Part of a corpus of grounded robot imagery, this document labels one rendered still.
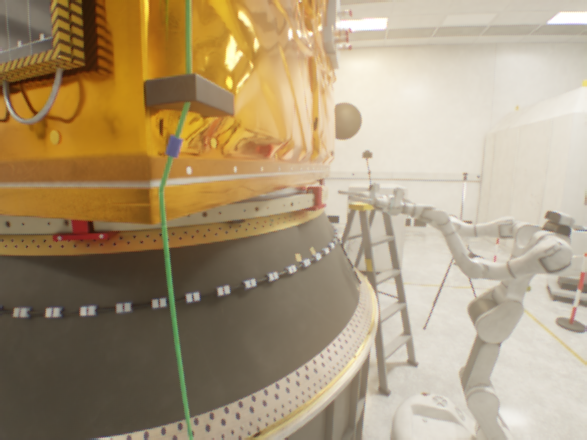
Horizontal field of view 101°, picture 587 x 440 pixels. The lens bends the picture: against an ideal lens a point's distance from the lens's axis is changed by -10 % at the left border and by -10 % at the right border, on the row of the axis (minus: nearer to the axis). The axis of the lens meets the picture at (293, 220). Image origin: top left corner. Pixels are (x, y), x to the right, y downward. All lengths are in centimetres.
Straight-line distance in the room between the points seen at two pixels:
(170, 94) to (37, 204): 29
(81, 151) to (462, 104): 903
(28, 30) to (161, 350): 64
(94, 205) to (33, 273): 49
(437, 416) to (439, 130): 769
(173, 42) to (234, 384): 73
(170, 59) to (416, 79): 873
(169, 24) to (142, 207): 23
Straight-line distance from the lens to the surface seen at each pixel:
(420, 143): 873
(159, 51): 41
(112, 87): 40
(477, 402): 180
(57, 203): 50
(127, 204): 40
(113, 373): 80
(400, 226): 466
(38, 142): 51
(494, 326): 158
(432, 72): 916
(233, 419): 82
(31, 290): 90
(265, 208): 84
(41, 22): 44
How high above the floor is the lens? 181
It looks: 11 degrees down
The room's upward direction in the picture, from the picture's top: straight up
